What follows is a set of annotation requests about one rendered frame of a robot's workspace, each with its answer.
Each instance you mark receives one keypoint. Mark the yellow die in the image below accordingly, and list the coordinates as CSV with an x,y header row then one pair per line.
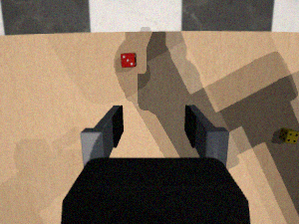
x,y
288,135

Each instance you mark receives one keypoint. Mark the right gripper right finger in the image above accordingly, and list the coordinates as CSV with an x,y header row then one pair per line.
x,y
208,140

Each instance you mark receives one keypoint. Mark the red die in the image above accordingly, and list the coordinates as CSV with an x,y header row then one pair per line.
x,y
128,60

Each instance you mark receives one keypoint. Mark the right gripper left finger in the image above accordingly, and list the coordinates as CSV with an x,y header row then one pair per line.
x,y
100,140

